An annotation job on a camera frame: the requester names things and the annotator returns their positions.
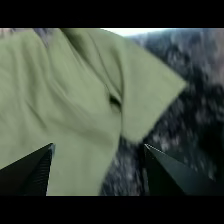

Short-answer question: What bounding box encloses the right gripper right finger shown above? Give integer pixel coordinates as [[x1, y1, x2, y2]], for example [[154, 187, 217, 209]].
[[143, 143, 224, 197]]

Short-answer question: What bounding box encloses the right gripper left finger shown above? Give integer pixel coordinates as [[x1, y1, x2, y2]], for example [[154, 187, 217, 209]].
[[0, 142, 56, 197]]

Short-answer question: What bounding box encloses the green T-shirt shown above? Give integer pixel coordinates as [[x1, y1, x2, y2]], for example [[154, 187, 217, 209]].
[[0, 27, 188, 197]]

